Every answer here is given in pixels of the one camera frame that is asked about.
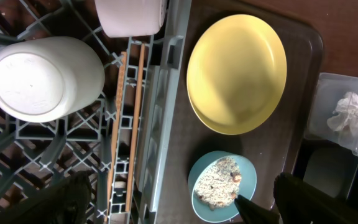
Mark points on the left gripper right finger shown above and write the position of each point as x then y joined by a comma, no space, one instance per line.
301,203

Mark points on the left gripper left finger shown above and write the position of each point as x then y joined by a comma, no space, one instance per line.
64,202

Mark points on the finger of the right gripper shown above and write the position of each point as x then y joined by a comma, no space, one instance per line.
254,214

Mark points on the leftover rice food scraps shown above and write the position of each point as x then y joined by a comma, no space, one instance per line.
219,185

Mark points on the light blue small bowl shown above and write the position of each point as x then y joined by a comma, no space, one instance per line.
246,189

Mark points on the white paper napkin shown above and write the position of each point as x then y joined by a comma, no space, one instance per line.
346,114

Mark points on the white plastic cup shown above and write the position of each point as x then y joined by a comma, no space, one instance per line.
45,79

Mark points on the pink plastic bowl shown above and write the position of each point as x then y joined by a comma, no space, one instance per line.
131,18

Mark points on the clear plastic waste bin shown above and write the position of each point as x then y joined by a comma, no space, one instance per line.
330,89

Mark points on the black plastic tray bin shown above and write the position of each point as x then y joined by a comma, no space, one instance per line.
330,168

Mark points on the dark brown serving tray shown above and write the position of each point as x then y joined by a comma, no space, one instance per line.
273,146

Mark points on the grey plastic dish rack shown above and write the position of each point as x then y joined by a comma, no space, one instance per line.
34,156

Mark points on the right wooden chopstick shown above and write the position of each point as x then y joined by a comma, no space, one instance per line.
135,125

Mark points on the wooden chopstick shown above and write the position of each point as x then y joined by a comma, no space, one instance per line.
135,125
115,129

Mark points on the left wooden chopstick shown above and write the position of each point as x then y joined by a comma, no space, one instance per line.
115,129

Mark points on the yellow plastic plate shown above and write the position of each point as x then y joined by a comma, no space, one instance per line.
236,74

